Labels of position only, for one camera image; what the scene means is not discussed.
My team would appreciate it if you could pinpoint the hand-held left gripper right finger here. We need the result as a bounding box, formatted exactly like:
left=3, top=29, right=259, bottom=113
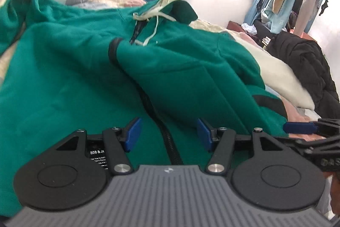
left=197, top=118, right=287, bottom=176

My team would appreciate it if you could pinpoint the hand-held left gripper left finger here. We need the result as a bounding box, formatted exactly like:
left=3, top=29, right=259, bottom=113
left=54, top=117, right=142, bottom=176

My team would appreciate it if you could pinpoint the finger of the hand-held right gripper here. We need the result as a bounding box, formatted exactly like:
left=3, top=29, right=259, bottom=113
left=284, top=118, right=340, bottom=137
left=278, top=137, right=328, bottom=154

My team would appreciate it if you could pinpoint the white plastic bag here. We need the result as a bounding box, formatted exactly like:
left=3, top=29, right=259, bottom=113
left=240, top=23, right=257, bottom=34

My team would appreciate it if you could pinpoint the black storage case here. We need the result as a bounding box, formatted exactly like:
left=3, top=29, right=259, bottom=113
left=254, top=20, right=275, bottom=47

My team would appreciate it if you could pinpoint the brown bedside cabinet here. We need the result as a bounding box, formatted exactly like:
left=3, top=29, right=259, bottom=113
left=227, top=20, right=255, bottom=34

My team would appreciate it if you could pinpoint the black puffer jacket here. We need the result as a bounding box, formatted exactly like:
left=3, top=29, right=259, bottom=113
left=267, top=30, right=340, bottom=120

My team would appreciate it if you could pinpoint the blue curtain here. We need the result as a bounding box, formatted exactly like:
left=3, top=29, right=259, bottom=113
left=244, top=0, right=269, bottom=29

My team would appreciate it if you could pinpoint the green hoodie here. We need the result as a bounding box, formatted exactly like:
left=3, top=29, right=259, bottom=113
left=0, top=0, right=291, bottom=221

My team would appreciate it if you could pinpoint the orange box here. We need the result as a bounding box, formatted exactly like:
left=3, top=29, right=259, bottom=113
left=288, top=29, right=317, bottom=40

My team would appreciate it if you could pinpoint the cream fleece garment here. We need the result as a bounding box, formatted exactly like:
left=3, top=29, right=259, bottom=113
left=234, top=30, right=315, bottom=110

